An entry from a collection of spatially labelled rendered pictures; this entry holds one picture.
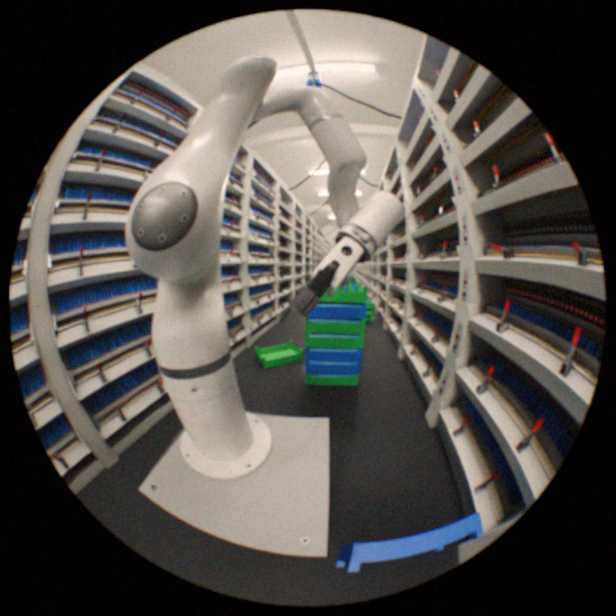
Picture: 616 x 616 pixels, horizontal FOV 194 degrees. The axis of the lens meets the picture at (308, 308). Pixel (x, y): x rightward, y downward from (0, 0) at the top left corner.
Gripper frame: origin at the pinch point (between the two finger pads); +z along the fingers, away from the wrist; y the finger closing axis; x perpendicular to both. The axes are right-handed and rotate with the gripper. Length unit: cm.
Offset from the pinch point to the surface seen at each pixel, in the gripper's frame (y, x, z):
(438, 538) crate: -27, -51, 18
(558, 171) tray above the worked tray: -37, -22, -49
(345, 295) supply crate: 54, -8, -18
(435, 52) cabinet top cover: -45, 25, -119
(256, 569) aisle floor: -26, -34, 58
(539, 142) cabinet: -39, -24, -79
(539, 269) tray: -20, -34, -38
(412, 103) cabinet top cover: 2, 29, -133
